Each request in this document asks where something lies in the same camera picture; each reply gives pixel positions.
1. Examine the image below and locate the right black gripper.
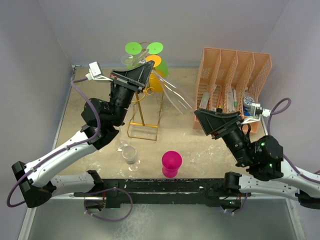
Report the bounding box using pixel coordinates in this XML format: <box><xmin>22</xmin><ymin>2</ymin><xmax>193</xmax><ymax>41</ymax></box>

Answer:
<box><xmin>191</xmin><ymin>108</ymin><xmax>252</xmax><ymax>167</ymax></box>

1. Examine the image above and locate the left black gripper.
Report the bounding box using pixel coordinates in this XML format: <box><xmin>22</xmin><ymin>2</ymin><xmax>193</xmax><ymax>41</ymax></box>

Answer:
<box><xmin>108</xmin><ymin>60</ymin><xmax>154</xmax><ymax>126</ymax></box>

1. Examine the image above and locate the clear glass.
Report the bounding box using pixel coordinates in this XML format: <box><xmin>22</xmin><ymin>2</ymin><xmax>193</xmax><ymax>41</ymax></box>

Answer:
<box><xmin>120</xmin><ymin>53</ymin><xmax>139</xmax><ymax>70</ymax></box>
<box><xmin>115</xmin><ymin>140</ymin><xmax>128</xmax><ymax>152</ymax></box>
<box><xmin>137</xmin><ymin>49</ymin><xmax>196</xmax><ymax>114</ymax></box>
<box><xmin>122</xmin><ymin>145</ymin><xmax>140</xmax><ymax>172</ymax></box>

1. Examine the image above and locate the yellow plastic goblet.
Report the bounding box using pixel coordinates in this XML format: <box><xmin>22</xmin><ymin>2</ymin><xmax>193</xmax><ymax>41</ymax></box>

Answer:
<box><xmin>149</xmin><ymin>68</ymin><xmax>164</xmax><ymax>93</ymax></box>

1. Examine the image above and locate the large green wine glass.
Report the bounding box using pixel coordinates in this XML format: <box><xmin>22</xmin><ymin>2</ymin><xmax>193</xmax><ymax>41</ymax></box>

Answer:
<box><xmin>145</xmin><ymin>42</ymin><xmax>169</xmax><ymax>78</ymax></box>

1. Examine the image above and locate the small green wine glass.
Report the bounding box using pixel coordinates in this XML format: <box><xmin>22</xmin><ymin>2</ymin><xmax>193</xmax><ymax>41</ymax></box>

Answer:
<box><xmin>125</xmin><ymin>41</ymin><xmax>142</xmax><ymax>55</ymax></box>

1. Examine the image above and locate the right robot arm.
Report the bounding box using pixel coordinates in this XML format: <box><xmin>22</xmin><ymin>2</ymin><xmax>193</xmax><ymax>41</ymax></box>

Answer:
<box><xmin>194</xmin><ymin>109</ymin><xmax>320</xmax><ymax>210</ymax></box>

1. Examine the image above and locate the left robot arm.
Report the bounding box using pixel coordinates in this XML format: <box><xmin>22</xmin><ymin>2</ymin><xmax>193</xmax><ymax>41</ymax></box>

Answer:
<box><xmin>6</xmin><ymin>60</ymin><xmax>155</xmax><ymax>208</ymax></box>

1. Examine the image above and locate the round blue tin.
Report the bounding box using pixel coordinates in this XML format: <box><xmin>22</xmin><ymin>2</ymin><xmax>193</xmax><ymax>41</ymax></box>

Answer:
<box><xmin>243</xmin><ymin>95</ymin><xmax>255</xmax><ymax>109</ymax></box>

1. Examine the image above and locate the orange plastic desk organizer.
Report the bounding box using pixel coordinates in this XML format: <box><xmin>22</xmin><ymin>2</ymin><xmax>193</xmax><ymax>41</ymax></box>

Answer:
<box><xmin>195</xmin><ymin>47</ymin><xmax>272</xmax><ymax>133</ymax></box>

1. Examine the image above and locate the pink plastic goblet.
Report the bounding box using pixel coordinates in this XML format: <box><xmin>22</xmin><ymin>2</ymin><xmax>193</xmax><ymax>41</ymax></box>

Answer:
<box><xmin>161</xmin><ymin>150</ymin><xmax>183</xmax><ymax>178</ymax></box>

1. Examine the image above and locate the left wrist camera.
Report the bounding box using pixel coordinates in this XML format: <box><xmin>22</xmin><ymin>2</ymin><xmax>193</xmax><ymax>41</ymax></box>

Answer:
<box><xmin>85</xmin><ymin>61</ymin><xmax>113</xmax><ymax>82</ymax></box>

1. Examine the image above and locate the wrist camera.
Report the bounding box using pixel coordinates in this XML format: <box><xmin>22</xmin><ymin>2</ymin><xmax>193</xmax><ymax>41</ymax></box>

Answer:
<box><xmin>241</xmin><ymin>103</ymin><xmax>271</xmax><ymax>125</ymax></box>
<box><xmin>85</xmin><ymin>61</ymin><xmax>113</xmax><ymax>82</ymax></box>

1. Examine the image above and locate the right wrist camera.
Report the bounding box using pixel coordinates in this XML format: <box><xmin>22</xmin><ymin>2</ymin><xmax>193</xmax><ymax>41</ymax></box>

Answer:
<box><xmin>241</xmin><ymin>103</ymin><xmax>271</xmax><ymax>125</ymax></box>

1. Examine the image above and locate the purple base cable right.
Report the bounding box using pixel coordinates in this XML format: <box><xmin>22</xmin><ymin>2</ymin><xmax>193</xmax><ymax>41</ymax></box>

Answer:
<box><xmin>223</xmin><ymin>193</ymin><xmax>250</xmax><ymax>216</ymax></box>

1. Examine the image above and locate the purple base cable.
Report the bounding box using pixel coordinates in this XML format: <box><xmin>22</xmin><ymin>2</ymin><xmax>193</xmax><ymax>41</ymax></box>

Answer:
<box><xmin>223</xmin><ymin>193</ymin><xmax>250</xmax><ymax>216</ymax></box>
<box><xmin>83</xmin><ymin>186</ymin><xmax>135</xmax><ymax>222</ymax></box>

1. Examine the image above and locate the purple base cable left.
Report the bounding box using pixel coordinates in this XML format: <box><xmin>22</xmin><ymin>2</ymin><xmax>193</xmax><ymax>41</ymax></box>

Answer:
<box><xmin>83</xmin><ymin>186</ymin><xmax>135</xmax><ymax>222</ymax></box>

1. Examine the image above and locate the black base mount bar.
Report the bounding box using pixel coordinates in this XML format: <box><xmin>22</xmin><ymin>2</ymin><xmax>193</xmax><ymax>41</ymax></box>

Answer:
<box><xmin>74</xmin><ymin>173</ymin><xmax>250</xmax><ymax>210</ymax></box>

